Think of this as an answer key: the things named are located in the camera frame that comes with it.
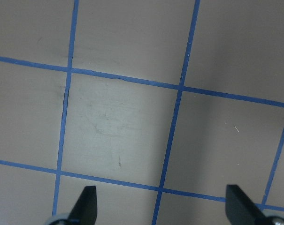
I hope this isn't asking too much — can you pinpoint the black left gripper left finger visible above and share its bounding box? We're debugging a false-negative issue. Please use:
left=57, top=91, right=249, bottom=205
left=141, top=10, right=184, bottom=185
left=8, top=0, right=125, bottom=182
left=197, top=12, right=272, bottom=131
left=67, top=186, right=98, bottom=225

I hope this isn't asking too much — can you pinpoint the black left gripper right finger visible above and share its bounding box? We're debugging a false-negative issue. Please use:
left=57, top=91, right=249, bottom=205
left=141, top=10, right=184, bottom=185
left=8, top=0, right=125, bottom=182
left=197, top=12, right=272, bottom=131
left=225, top=185, right=271, bottom=225

